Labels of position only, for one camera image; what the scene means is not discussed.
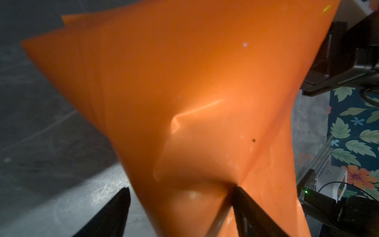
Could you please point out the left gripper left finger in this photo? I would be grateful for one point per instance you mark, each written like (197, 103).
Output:
(110, 221)

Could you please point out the yellow wrapping paper sheet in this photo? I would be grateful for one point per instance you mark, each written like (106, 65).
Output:
(195, 98)

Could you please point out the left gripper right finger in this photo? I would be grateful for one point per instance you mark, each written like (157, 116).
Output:
(251, 219)

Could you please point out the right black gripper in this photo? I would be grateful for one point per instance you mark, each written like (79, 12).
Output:
(349, 55)

